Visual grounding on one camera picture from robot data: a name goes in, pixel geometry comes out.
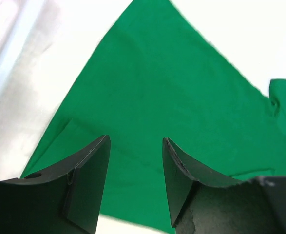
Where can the green t-shirt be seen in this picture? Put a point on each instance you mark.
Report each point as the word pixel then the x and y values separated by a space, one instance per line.
pixel 154 76

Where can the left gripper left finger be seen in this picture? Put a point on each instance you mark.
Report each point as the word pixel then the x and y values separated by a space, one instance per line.
pixel 64 198

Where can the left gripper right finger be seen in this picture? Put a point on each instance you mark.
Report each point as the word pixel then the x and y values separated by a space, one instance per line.
pixel 204 201

